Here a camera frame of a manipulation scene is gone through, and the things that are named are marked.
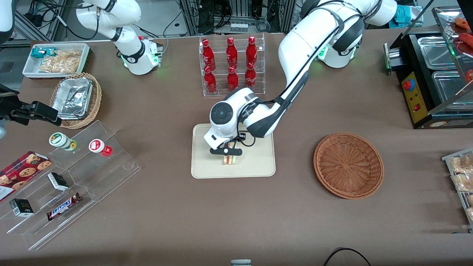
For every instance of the white rectangular snack bin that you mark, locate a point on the white rectangular snack bin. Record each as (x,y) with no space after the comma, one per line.
(29,70)

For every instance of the red cola bottle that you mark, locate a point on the red cola bottle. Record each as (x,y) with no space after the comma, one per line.
(232,80)
(208,55)
(231,53)
(250,78)
(210,82)
(251,52)

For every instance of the teal snack packet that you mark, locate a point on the teal snack packet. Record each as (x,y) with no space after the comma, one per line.
(40,52)

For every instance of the silver foil tray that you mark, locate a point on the silver foil tray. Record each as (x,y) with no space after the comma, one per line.
(74,96)

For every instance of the brown Snickers bar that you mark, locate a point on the brown Snickers bar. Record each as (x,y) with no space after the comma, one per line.
(63,207)

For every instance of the oval tan wicker basket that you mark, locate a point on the oval tan wicker basket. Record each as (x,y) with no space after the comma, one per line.
(97,99)

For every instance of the red lid white cup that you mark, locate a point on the red lid white cup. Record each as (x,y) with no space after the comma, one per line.
(97,146)

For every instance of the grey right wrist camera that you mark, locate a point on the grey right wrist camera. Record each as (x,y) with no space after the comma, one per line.
(2,132)

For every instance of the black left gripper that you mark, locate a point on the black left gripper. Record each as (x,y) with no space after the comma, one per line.
(240,136)

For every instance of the red cookie box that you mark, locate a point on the red cookie box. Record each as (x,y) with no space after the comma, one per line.
(22,171)

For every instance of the teal plastic bag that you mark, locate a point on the teal plastic bag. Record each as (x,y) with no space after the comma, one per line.
(406,16)

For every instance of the beige rectangular serving tray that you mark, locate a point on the beige rectangular serving tray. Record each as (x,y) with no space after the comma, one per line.
(258,162)

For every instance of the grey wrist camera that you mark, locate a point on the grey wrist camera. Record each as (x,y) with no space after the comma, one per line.
(211,140)
(2,132)

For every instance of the orange fried food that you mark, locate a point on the orange fried food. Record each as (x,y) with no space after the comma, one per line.
(465,37)

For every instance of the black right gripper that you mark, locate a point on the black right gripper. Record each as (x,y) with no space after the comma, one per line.
(23,111)

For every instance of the small grey device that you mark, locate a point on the small grey device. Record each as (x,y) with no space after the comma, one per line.
(241,262)

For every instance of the clear bag of chips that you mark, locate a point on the clear bag of chips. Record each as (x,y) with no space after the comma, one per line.
(61,63)

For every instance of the clear acrylic stepped shelf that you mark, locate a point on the clear acrylic stepped shelf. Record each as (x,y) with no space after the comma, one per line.
(107,173)
(40,231)

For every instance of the small black green box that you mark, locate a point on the small black green box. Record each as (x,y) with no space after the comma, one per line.
(21,207)
(58,181)

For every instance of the aluminium frame post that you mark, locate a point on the aluminium frame post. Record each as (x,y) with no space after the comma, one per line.
(288,14)
(188,16)
(51,20)

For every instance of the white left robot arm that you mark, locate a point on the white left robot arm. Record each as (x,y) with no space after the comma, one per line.
(295,44)

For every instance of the black hot food display case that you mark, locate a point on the black hot food display case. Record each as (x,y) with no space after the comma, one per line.
(421,111)

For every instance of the green lid white cup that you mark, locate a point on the green lid white cup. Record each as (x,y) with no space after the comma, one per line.
(59,139)

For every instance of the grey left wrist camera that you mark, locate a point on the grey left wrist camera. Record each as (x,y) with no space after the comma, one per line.
(211,140)

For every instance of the triangle sandwich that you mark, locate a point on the triangle sandwich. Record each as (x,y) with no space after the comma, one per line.
(230,160)

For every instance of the round brown wicker basket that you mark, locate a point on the round brown wicker basket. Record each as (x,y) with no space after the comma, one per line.
(347,166)

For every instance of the steel food pan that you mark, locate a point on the steel food pan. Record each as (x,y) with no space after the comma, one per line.
(438,51)
(449,87)

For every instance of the bagged bread piece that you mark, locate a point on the bagged bread piece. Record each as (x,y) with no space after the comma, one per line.
(470,214)
(463,164)
(465,183)
(470,200)

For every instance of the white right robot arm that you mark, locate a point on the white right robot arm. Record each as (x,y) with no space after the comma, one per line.
(130,48)

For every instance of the clear acrylic bottle rack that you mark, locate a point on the clear acrylic bottle rack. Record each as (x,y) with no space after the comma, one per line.
(221,92)

